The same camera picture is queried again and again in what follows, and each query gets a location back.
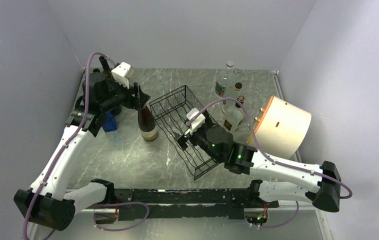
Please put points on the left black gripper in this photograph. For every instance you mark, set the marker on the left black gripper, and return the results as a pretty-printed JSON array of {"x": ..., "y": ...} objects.
[{"x": 134, "y": 102}]

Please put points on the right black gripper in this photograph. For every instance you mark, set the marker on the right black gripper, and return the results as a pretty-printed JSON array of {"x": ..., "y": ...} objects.
[{"x": 182, "y": 141}]

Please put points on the dark red gold-capped bottle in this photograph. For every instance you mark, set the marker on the dark red gold-capped bottle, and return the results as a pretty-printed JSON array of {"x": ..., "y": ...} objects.
[{"x": 147, "y": 124}]

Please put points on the black wire wine rack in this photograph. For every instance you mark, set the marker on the black wire wine rack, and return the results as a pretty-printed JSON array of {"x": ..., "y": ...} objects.
[{"x": 170, "y": 113}]

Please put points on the blue clear glass bottle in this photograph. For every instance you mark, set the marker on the blue clear glass bottle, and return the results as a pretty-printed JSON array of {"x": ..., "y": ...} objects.
[{"x": 110, "y": 124}]

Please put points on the dark green black-capped bottle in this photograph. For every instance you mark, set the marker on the dark green black-capped bottle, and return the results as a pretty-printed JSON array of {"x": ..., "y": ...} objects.
[{"x": 105, "y": 66}]

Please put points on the clear bottle orange black label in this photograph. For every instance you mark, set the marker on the clear bottle orange black label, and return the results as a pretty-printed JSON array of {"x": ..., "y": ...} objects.
[{"x": 233, "y": 116}]

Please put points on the clear bottle white label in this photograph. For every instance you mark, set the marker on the clear bottle white label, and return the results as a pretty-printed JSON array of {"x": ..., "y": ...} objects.
[{"x": 233, "y": 91}]

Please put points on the frosted clear slim bottle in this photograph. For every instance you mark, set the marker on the frosted clear slim bottle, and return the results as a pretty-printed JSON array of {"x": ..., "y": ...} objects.
[{"x": 223, "y": 81}]

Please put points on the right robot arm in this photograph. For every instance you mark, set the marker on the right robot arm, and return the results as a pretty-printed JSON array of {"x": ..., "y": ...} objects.
[{"x": 318, "y": 184}]

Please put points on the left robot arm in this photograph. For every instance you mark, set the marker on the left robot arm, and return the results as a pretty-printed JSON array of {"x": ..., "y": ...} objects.
[{"x": 46, "y": 202}]

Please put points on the beige cylindrical lamp shade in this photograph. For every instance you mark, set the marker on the beige cylindrical lamp shade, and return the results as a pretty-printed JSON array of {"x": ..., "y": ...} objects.
[{"x": 280, "y": 128}]

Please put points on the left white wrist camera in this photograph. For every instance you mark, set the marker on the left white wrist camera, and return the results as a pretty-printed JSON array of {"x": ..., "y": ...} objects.
[{"x": 122, "y": 74}]

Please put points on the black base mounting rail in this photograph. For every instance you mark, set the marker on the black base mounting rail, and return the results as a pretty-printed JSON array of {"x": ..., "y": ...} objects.
[{"x": 231, "y": 203}]

